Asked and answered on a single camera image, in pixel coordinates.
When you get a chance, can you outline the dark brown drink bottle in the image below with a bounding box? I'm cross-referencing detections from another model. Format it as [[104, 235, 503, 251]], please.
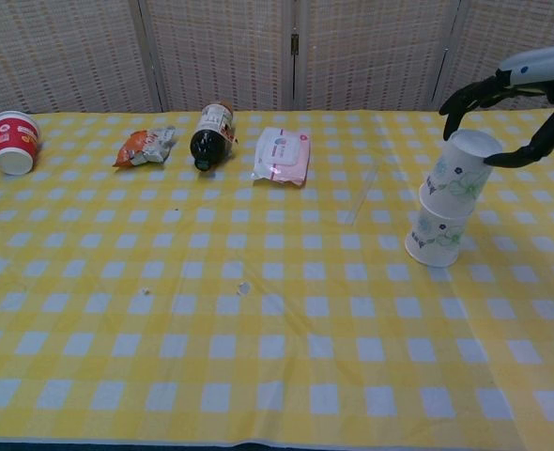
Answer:
[[190, 102, 239, 172]]

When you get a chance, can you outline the pink white wet wipes pack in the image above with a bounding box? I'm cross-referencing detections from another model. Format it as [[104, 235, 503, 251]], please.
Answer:
[[251, 125, 313, 186]]

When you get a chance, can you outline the white floral paper cup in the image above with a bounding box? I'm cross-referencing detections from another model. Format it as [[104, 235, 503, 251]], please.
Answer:
[[419, 128, 503, 220], [404, 200, 474, 270]]

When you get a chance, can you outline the red paper cup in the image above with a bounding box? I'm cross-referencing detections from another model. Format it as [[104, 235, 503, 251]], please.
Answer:
[[0, 110, 42, 177]]

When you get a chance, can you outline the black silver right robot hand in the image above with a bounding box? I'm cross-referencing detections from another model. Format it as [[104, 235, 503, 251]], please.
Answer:
[[439, 41, 554, 168]]

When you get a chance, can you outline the yellow white checked tablecloth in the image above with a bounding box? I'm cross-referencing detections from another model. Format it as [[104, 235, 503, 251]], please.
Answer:
[[375, 107, 554, 451], [0, 109, 530, 448]]

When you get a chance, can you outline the beige woven screen panel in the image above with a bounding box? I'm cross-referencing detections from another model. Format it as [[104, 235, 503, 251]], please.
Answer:
[[138, 0, 300, 113], [429, 0, 554, 112], [0, 0, 168, 115], [294, 0, 469, 112]]

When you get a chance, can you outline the orange silver snack packet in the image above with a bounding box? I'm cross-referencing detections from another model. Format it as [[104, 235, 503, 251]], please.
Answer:
[[112, 125, 178, 169]]

